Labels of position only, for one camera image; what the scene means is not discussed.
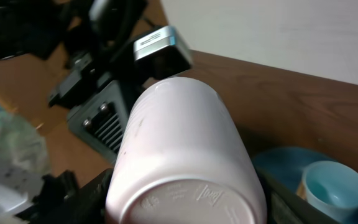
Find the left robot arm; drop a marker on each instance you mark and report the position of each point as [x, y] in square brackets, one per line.
[39, 27]

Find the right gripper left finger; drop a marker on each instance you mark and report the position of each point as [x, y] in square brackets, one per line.
[62, 201]

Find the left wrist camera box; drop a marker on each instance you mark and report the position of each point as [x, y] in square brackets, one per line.
[162, 54]

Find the pink white cup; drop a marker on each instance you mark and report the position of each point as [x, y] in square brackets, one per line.
[182, 160]

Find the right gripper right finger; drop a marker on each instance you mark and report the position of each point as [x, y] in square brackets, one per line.
[285, 207]

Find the wooden chopstick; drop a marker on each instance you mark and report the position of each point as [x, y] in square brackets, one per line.
[301, 192]

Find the dark blue plate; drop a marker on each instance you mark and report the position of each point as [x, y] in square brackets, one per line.
[286, 165]

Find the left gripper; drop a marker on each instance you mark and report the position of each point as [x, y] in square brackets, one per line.
[101, 91]

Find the light blue cup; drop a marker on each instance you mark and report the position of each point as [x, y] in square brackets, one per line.
[331, 188]

